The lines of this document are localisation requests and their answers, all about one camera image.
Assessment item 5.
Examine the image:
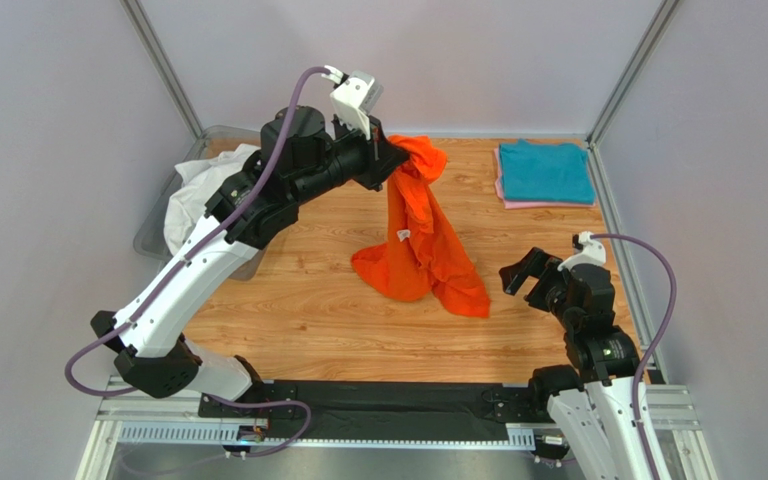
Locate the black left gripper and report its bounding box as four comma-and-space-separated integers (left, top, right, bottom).
290, 111, 409, 208

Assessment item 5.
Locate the orange t-shirt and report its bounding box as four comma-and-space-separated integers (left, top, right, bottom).
350, 135, 491, 318

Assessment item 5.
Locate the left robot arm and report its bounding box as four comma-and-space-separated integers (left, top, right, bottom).
91, 107, 409, 400

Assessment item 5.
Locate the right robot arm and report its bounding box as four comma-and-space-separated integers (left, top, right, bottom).
499, 244, 671, 479

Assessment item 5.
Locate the folded pink t-shirt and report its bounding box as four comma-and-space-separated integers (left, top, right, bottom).
493, 148, 597, 210

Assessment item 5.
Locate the folded blue t-shirt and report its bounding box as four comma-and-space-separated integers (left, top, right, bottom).
497, 139, 596, 205

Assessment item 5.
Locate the white t-shirt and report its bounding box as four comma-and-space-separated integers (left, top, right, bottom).
163, 143, 258, 255

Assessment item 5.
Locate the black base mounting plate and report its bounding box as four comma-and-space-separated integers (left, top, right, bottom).
198, 380, 551, 441

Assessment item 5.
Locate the clear plastic bin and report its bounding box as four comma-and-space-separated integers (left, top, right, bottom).
133, 125, 260, 265

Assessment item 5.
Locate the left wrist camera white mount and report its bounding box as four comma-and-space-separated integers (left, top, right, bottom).
322, 65, 383, 140

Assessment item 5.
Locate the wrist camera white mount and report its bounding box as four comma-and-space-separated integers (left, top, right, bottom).
322, 65, 383, 140
557, 231, 607, 271

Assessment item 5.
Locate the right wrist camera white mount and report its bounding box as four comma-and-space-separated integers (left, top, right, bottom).
557, 231, 607, 271

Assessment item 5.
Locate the aluminium frame rail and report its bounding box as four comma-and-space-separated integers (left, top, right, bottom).
93, 385, 716, 479

